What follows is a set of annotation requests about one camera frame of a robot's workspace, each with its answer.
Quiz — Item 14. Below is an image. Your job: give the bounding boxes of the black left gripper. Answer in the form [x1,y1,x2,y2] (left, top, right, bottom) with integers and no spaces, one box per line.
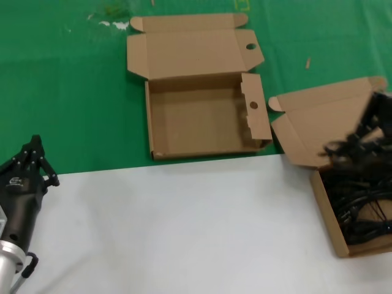
[0,134,61,247]

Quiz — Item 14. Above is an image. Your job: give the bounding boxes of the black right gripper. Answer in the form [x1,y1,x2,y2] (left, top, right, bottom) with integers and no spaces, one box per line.
[318,91,392,166]

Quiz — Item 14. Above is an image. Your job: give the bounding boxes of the open cardboard box, plain flaps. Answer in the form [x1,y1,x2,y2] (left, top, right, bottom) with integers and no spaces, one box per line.
[268,76,392,258]

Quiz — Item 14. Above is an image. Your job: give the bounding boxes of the open cardboard box, holed flaps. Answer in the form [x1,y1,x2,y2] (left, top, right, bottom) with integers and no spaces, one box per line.
[126,13,273,160]

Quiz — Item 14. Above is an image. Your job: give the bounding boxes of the green tablecloth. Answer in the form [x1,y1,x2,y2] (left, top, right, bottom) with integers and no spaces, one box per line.
[0,0,392,176]

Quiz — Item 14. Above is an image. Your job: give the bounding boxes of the black cable bundle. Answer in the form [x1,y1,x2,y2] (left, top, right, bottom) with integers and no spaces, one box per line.
[320,165,392,246]

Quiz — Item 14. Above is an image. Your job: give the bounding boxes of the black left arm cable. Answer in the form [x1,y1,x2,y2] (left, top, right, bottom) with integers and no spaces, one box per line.
[12,251,40,294]

